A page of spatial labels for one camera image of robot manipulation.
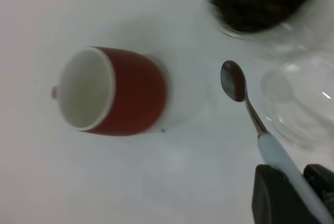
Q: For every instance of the clear double-wall glass cup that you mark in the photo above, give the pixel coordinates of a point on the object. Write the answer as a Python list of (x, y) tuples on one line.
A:
[(287, 44)]

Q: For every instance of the dark coffee beans pile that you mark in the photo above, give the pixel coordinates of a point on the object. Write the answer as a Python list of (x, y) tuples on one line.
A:
[(261, 4)]

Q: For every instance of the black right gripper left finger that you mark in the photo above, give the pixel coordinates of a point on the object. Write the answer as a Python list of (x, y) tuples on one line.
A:
[(274, 200)]

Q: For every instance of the clear glass saucer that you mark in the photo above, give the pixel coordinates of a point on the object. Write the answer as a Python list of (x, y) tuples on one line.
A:
[(308, 119)]

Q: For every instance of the red ceramic mug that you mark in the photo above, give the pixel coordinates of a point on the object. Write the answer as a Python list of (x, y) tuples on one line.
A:
[(138, 93)]

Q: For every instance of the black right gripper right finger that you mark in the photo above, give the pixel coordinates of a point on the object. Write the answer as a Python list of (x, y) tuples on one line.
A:
[(322, 179)]

